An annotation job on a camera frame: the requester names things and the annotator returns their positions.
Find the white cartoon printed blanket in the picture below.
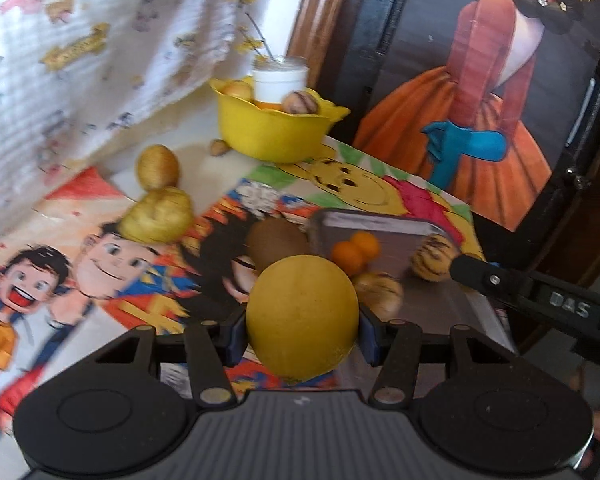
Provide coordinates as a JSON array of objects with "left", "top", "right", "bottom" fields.
[{"left": 0, "top": 0, "right": 326, "bottom": 241}]

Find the orange tangerine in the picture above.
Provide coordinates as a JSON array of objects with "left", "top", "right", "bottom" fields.
[
  {"left": 352, "top": 231, "right": 382, "bottom": 259},
  {"left": 330, "top": 241, "right": 363, "bottom": 276}
]

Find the yellow lemon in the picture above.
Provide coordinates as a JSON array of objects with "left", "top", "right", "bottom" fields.
[{"left": 245, "top": 255, "right": 359, "bottom": 382}]

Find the large yellow-green pear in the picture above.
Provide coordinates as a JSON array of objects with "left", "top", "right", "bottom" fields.
[{"left": 119, "top": 186, "right": 195, "bottom": 244}]

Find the yellow flower-shaped bowl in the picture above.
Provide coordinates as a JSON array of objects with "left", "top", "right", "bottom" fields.
[{"left": 209, "top": 77, "right": 351, "bottom": 163}]

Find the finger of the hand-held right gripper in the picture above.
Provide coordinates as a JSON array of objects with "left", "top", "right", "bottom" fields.
[{"left": 449, "top": 254, "right": 531, "bottom": 306}]

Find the anime printed table mat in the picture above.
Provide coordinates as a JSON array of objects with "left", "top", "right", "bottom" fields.
[{"left": 0, "top": 167, "right": 341, "bottom": 466}]

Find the brown kiwi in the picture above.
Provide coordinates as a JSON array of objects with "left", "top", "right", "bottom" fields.
[{"left": 245, "top": 217, "right": 313, "bottom": 273}]

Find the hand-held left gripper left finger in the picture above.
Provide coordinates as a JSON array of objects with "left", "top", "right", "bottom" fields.
[{"left": 95, "top": 310, "right": 248, "bottom": 408}]

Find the striped pepino melon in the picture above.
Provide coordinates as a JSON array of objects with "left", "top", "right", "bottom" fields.
[
  {"left": 281, "top": 89, "right": 322, "bottom": 115},
  {"left": 352, "top": 271, "right": 405, "bottom": 322},
  {"left": 411, "top": 234, "right": 462, "bottom": 282}
]

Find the white plastic jar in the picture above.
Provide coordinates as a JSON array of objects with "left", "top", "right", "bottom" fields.
[{"left": 252, "top": 55, "right": 308, "bottom": 106}]

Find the small yellow fruit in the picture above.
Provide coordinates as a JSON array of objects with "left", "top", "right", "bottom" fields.
[{"left": 222, "top": 81, "right": 255, "bottom": 100}]

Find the wooden door frame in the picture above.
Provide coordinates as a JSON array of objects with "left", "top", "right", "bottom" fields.
[{"left": 286, "top": 0, "right": 381, "bottom": 111}]

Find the yellow bear drawing sheet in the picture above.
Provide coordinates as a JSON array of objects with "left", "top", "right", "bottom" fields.
[{"left": 240, "top": 135, "right": 486, "bottom": 261}]

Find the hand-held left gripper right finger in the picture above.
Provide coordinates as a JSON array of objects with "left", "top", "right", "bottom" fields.
[{"left": 358, "top": 307, "right": 515, "bottom": 408}]

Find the wall poster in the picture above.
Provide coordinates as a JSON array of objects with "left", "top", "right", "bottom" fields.
[{"left": 352, "top": 0, "right": 600, "bottom": 231}]

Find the metal tray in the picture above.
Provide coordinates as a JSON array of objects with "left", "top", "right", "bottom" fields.
[{"left": 307, "top": 209, "right": 518, "bottom": 391}]

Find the small yellow pear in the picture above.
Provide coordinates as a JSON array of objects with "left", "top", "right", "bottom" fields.
[{"left": 136, "top": 144, "right": 180, "bottom": 191}]

